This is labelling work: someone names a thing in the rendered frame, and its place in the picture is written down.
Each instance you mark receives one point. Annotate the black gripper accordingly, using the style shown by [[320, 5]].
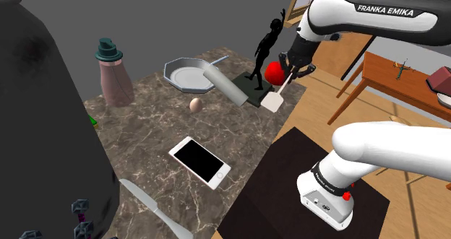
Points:
[[302, 51]]

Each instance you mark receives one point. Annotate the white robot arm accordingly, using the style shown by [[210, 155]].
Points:
[[370, 16]]

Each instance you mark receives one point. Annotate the red ball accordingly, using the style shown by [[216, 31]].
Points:
[[273, 74]]

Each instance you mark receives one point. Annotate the black human figure on base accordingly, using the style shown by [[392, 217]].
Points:
[[262, 51]]

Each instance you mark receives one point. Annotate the white spatula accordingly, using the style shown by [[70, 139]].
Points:
[[272, 101]]

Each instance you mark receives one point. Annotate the wooden framed window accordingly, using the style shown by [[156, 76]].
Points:
[[297, 6]]

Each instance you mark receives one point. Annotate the grey cylinder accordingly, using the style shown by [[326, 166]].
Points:
[[225, 85]]

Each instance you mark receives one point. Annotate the brown wooden table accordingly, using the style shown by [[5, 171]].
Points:
[[384, 78]]

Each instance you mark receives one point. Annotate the beige egg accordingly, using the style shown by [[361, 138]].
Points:
[[196, 105]]

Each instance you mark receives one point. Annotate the grey octagonal pan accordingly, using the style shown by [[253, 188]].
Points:
[[186, 77]]

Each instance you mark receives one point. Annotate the dark robot stand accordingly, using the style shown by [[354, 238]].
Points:
[[282, 182]]

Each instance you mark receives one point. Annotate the white smartphone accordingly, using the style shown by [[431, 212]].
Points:
[[200, 162]]

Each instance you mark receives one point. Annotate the pink bottle with green cap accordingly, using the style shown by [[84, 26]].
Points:
[[115, 81]]

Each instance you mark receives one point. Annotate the grey knife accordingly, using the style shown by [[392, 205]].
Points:
[[148, 202]]

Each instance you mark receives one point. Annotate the small green object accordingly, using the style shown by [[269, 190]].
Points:
[[92, 122]]

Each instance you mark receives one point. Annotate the large dark rounded object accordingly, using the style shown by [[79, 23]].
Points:
[[45, 125]]

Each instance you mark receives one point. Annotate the grey cubes toy purple stem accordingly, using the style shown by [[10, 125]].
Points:
[[82, 217]]

